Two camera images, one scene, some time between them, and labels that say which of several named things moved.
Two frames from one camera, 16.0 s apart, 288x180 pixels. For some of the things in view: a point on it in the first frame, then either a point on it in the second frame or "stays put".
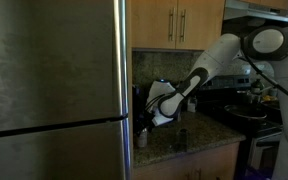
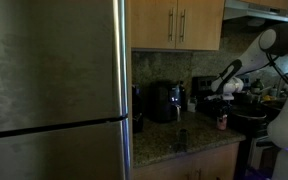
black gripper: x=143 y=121 -> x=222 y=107
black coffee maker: x=139 y=109 stays put
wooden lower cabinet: x=220 y=163 stays put
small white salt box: x=192 y=104 stays put
